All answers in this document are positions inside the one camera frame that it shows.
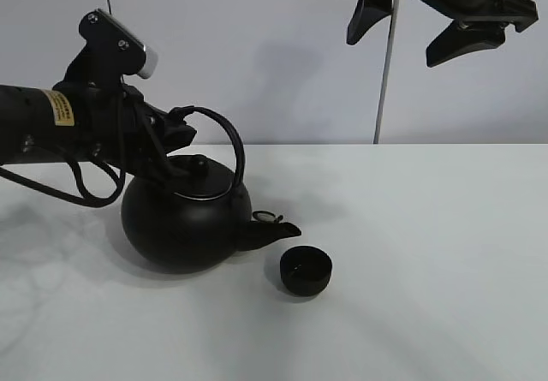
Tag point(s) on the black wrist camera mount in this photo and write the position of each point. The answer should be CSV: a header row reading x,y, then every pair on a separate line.
x,y
111,52

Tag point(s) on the black round teapot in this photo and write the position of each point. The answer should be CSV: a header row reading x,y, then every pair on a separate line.
x,y
202,213

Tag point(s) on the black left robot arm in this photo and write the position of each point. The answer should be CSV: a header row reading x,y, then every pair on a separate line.
x,y
33,121

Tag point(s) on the small black teacup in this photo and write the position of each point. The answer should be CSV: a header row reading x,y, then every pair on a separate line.
x,y
305,271

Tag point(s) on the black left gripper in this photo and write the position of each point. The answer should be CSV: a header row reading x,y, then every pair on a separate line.
x,y
119,127

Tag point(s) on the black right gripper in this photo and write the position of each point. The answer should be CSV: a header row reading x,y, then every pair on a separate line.
x,y
458,38

